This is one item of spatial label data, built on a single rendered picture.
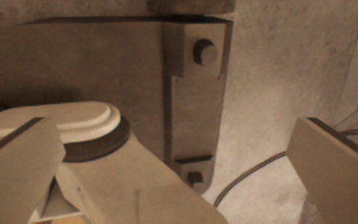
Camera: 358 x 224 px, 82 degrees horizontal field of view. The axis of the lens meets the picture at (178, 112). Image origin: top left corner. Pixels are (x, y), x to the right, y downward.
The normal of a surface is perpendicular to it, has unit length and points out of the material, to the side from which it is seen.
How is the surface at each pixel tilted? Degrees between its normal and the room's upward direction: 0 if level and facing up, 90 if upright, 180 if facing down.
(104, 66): 0
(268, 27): 0
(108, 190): 90
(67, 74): 0
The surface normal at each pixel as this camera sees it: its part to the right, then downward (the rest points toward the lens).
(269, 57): 0.22, 0.48
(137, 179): 0.01, -0.87
